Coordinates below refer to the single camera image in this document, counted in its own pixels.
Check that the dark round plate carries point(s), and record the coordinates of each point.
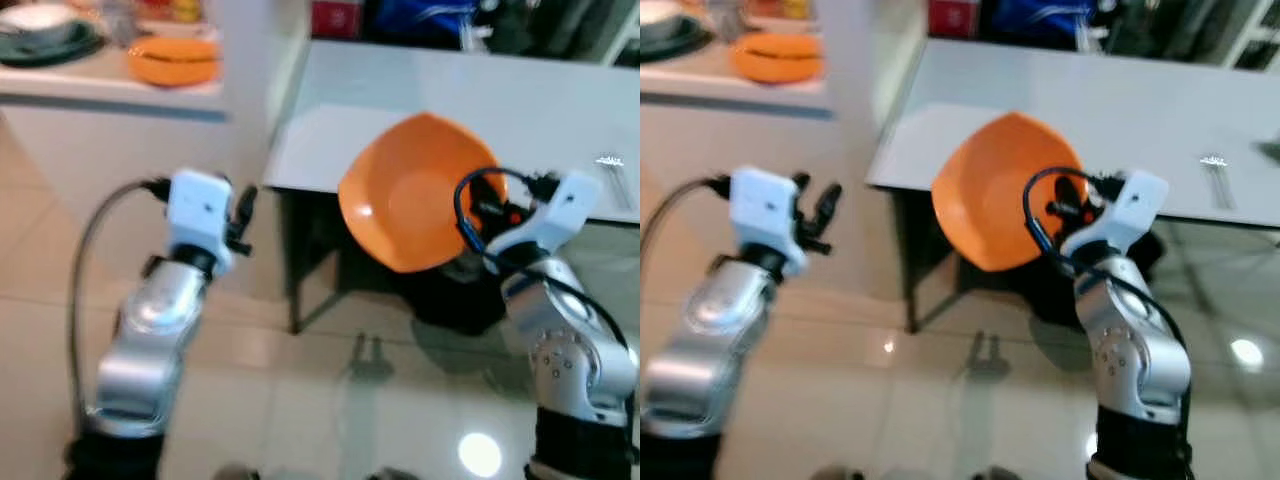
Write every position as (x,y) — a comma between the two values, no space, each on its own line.
(55,52)
(672,50)

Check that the white round bowl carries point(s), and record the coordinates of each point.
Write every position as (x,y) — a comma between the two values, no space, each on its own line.
(655,18)
(35,20)

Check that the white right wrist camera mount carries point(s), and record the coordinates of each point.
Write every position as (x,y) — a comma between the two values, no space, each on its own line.
(555,210)
(1130,210)

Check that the white kitchen counter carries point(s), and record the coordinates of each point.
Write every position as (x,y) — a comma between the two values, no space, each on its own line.
(90,100)
(720,95)

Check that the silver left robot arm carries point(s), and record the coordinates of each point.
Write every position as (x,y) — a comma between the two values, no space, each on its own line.
(150,330)
(705,330)

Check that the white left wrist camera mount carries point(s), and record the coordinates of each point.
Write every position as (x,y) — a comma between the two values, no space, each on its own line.
(197,215)
(762,210)

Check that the orange bowl on counter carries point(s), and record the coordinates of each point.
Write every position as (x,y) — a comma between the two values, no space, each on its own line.
(172,62)
(778,58)

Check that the white dining table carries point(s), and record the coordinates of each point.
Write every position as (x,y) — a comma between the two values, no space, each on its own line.
(480,100)
(1120,100)

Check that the clear drinking glass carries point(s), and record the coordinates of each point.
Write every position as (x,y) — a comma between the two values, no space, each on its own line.
(120,20)
(725,18)

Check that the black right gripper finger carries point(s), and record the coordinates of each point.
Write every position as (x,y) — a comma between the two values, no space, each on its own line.
(1065,209)
(492,210)

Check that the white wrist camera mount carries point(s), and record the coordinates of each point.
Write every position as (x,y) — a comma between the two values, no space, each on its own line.
(1130,210)
(197,215)
(762,210)
(555,210)

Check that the red box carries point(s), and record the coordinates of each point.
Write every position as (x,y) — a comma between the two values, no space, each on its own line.
(953,17)
(337,18)

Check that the orange square plastic bowl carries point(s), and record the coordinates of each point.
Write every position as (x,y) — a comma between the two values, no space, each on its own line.
(985,190)
(400,190)

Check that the blue bag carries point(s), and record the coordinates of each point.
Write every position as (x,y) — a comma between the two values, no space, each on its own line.
(425,20)
(1045,20)

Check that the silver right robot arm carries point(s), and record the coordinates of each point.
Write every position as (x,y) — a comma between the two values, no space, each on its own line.
(1135,350)
(575,350)

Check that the silver fork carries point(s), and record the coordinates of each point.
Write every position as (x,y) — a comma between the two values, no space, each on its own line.
(612,175)
(1217,175)

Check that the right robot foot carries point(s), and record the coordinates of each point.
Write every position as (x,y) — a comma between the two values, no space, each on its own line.
(395,473)
(997,473)

